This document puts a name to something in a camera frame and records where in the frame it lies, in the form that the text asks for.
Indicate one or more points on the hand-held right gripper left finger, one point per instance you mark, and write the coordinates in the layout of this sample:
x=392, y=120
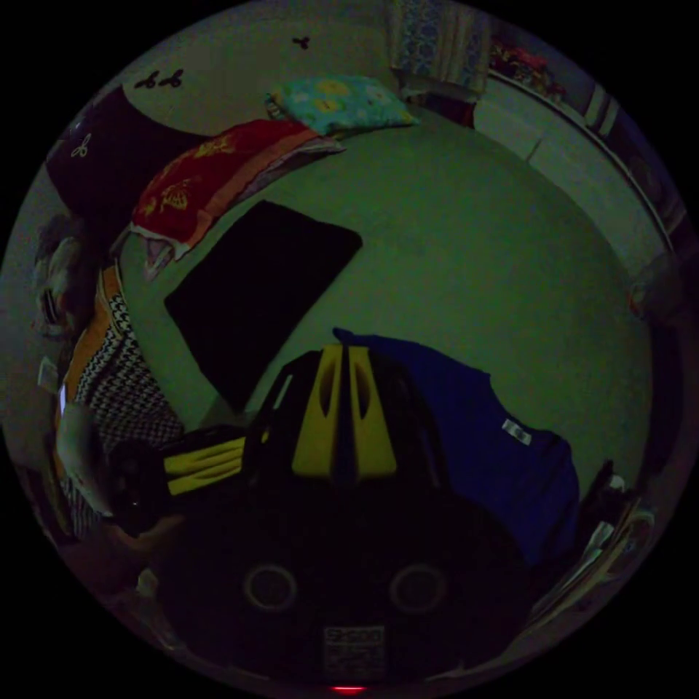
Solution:
x=311, y=437

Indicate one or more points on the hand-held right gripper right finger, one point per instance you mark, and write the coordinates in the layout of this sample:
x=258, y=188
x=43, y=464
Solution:
x=377, y=442

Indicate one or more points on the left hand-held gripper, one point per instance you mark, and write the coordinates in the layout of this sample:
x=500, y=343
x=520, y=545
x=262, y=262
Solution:
x=136, y=486

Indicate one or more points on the blue short sleeve shirt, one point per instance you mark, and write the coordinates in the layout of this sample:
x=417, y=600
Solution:
x=491, y=453

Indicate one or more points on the person's left hand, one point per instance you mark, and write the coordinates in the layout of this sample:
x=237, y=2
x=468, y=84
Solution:
x=82, y=464

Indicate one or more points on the person's body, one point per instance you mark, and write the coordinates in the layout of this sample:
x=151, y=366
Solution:
x=125, y=377

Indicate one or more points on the black folded garment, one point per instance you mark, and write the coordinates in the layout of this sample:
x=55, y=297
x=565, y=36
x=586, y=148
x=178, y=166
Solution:
x=256, y=295

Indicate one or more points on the bed with green sheet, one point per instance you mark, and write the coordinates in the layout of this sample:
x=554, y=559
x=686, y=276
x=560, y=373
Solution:
x=464, y=246

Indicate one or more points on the red printed pillow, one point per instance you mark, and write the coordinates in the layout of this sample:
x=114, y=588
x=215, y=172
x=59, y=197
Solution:
x=202, y=175

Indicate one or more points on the black blanket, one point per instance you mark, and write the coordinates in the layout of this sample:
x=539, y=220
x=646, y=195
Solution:
x=109, y=169

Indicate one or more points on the turquoise flowered pillow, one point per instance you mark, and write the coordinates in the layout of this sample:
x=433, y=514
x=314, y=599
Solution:
x=338, y=104

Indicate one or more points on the patterned curtain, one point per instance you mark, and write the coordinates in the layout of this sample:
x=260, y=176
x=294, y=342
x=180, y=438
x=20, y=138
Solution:
x=437, y=38

